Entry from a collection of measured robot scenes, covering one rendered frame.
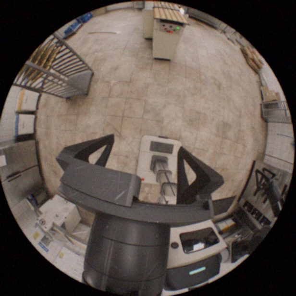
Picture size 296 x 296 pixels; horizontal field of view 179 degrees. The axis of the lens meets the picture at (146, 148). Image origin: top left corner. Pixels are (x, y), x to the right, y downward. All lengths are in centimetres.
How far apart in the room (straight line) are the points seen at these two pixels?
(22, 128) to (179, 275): 340
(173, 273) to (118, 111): 164
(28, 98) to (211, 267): 368
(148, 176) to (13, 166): 310
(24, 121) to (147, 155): 321
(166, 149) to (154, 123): 45
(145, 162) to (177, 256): 109
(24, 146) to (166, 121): 327
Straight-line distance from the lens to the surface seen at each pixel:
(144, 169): 125
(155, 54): 181
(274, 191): 43
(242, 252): 53
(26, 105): 329
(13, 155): 298
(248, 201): 358
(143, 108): 146
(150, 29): 227
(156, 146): 117
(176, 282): 39
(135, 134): 142
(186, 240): 35
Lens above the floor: 141
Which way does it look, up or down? 80 degrees down
